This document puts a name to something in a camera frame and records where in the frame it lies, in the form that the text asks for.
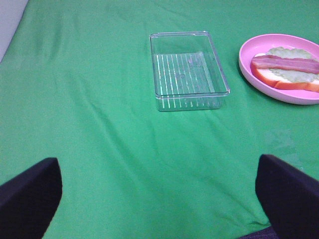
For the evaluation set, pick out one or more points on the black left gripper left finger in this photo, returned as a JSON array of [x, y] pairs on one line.
[[28, 201]]

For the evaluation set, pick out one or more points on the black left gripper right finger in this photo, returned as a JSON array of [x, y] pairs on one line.
[[289, 197]]

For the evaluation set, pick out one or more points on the green lettuce leaf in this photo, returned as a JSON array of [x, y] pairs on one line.
[[291, 75]]

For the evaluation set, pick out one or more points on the toast bread slice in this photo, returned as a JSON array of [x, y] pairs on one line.
[[281, 85]]

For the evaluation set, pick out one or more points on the bacon strip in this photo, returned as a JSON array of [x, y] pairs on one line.
[[276, 62]]

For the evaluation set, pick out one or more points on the green tablecloth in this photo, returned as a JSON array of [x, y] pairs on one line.
[[77, 84]]

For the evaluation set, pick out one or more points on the pink round plate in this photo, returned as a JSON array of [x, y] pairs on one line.
[[261, 44]]

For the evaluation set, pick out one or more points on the left clear plastic container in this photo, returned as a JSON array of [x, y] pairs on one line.
[[187, 72]]

